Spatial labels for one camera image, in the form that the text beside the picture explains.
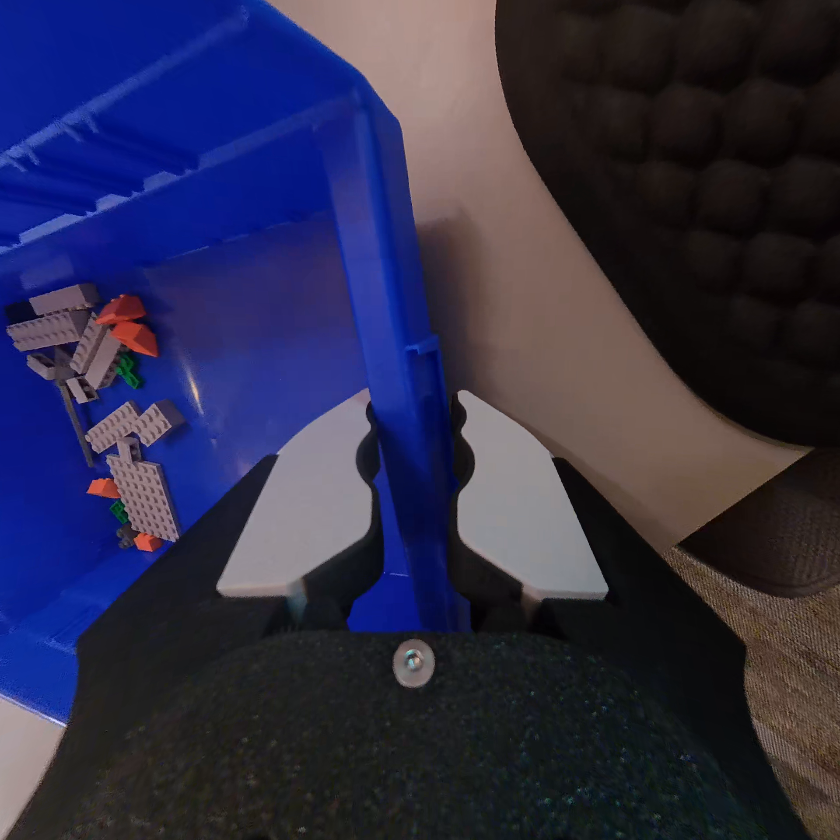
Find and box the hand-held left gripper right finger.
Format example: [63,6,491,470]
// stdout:
[451,390,610,606]

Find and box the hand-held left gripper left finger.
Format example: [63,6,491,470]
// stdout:
[214,389,384,602]

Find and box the black quilted wrist rest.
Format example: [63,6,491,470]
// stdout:
[495,0,840,448]

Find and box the blue plastic bin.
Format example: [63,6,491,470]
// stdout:
[0,0,475,731]

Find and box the pile of grey orange bricks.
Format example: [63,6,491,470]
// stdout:
[6,281,186,553]

